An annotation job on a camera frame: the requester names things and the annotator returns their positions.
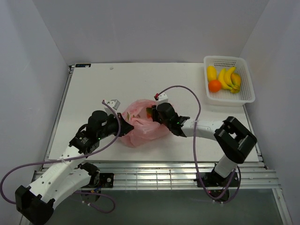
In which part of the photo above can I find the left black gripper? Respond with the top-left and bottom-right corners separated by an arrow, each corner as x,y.
97,113 -> 134,140

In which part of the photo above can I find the pink plastic bag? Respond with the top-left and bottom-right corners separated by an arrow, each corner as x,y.
119,99 -> 170,148

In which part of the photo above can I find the orange fake orange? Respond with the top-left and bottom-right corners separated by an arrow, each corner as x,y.
208,80 -> 222,93

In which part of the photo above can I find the yellow fake banana bunch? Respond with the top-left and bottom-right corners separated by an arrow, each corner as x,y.
218,67 -> 240,94

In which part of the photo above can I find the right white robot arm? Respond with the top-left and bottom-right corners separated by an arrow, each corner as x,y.
151,103 -> 257,187

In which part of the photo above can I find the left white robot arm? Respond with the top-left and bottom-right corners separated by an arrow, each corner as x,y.
15,110 -> 134,225

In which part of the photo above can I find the red orange fake fruit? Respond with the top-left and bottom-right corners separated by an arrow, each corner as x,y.
146,107 -> 152,118

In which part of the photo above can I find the yellow green fake mango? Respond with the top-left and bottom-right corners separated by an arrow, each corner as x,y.
231,73 -> 241,87

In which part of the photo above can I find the white plastic basket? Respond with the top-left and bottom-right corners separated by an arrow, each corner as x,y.
203,56 -> 255,106

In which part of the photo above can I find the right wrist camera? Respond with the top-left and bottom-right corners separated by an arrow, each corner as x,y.
154,92 -> 168,108

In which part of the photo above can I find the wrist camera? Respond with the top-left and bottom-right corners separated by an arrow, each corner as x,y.
102,99 -> 120,111
154,92 -> 168,108

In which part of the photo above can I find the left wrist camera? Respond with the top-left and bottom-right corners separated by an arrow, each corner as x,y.
102,99 -> 120,111

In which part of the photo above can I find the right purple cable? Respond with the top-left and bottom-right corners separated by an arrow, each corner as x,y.
158,85 -> 242,203

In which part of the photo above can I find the purple cable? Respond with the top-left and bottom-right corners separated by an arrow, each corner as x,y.
0,100 -> 122,213
158,85 -> 242,203

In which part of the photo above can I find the aluminium frame rail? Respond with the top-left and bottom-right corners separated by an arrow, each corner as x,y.
29,161 -> 293,225

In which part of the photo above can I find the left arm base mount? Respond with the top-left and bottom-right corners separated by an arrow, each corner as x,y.
77,163 -> 114,202

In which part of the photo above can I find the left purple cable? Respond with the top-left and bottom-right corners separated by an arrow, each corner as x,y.
0,100 -> 122,213

